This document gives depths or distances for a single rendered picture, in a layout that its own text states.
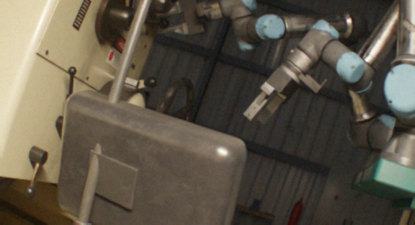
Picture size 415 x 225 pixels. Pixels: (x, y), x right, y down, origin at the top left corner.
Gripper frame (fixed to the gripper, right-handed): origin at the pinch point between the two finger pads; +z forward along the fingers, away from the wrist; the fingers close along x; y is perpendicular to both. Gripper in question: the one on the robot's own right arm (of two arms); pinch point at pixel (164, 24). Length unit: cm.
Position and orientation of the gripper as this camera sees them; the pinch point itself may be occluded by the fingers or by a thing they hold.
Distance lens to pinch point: 174.4
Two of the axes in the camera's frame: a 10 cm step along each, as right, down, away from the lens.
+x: -2.5, -9.7, -0.7
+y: 2.5, -1.3, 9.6
